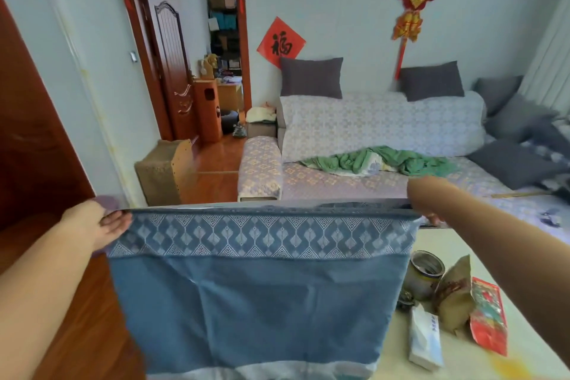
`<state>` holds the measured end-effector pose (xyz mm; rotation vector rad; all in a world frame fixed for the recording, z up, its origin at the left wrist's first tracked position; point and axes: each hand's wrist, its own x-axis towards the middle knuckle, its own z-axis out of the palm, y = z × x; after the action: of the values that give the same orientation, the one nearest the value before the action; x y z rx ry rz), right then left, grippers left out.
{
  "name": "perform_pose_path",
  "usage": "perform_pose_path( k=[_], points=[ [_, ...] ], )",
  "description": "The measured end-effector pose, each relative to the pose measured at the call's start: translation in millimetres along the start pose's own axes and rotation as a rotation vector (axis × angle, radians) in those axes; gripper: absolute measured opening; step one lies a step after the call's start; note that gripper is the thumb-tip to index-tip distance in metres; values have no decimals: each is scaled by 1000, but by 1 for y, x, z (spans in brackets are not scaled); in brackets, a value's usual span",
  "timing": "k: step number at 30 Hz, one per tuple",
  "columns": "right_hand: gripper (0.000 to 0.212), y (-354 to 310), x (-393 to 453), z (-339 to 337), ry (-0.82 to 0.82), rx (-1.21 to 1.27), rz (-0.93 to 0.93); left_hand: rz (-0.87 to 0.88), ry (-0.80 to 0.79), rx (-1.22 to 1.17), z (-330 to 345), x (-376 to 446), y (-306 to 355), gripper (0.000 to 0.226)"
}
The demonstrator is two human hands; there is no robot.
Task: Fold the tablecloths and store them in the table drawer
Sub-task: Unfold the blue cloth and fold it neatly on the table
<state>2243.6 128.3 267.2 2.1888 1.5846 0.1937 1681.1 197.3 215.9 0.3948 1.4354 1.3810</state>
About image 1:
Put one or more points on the person's left hand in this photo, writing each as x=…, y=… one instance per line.
x=91, y=224

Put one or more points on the person's right hand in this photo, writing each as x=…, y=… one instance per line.
x=429, y=197

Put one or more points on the white blue tissue pack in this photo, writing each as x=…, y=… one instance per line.
x=425, y=339

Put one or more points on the blue patterned cloth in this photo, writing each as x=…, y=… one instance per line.
x=249, y=304

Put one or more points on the person's right forearm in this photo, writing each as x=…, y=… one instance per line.
x=521, y=259

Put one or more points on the person's left forearm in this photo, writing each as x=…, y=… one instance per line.
x=40, y=299

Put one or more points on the green blanket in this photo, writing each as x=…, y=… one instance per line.
x=401, y=161

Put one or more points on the olive brown perforated box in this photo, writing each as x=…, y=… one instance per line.
x=156, y=175

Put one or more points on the grey open canister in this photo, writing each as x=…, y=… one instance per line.
x=421, y=281

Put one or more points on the purple quilted sofa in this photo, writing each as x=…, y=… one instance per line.
x=378, y=126

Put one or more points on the grey pillow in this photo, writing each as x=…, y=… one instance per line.
x=311, y=78
x=516, y=119
x=432, y=81
x=512, y=163
x=496, y=94

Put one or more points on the thin wooden stick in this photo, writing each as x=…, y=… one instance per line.
x=521, y=194

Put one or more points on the dark brown wooden door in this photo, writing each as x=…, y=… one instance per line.
x=35, y=139

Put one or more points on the brown paper tea bag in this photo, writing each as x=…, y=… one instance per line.
x=454, y=299

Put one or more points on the dark patterned canister lid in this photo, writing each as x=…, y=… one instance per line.
x=406, y=300

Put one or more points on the red snack packet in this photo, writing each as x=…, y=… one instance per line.
x=490, y=317

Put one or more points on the orange brown wooden cabinet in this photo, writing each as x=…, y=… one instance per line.
x=208, y=112

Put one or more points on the cream marble table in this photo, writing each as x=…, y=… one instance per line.
x=454, y=362

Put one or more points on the dark round basket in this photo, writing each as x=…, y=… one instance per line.
x=230, y=121

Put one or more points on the small green ornament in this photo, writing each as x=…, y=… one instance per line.
x=239, y=131

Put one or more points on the grey side stool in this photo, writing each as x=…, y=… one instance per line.
x=262, y=130

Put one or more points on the brown panelled inner door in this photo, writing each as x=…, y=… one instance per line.
x=171, y=59

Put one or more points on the light wooden desk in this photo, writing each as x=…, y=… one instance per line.
x=230, y=97

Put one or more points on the golden figurine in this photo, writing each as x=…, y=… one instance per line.
x=208, y=67

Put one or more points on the red diamond paper poster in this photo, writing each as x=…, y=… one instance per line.
x=281, y=43

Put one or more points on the cluttered storage shelf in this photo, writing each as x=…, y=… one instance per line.
x=225, y=23

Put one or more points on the white wall switch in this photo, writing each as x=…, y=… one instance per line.
x=133, y=56

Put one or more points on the white wall radiator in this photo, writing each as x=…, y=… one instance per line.
x=550, y=68

